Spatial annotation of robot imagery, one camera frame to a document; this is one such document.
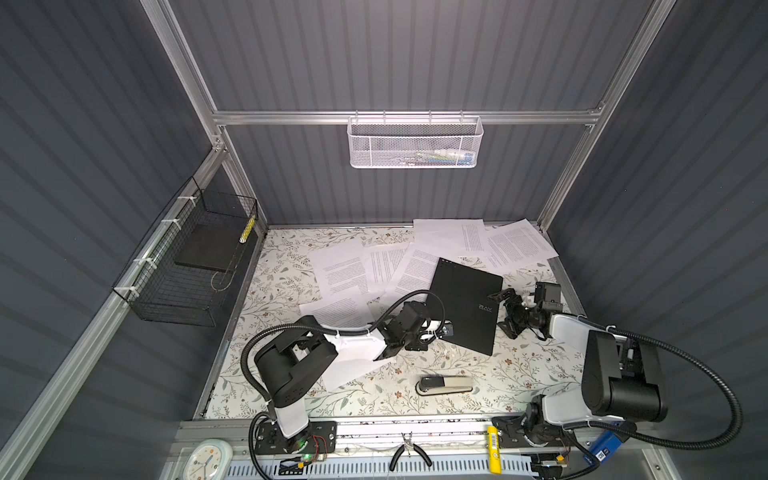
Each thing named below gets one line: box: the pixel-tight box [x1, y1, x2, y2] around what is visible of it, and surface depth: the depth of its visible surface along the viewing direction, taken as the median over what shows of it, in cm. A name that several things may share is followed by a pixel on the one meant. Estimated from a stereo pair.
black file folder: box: [426, 258, 504, 356], surface depth 107 cm
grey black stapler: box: [415, 376, 473, 396], surface depth 82 cm
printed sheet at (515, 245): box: [484, 219, 559, 276], surface depth 115 cm
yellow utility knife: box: [487, 426, 502, 475], surface depth 72 cm
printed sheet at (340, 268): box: [308, 240, 370, 299], surface depth 111 cm
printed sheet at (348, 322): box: [299, 288, 397, 392], surface depth 87 cm
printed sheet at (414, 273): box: [381, 242, 442, 303], surface depth 109 cm
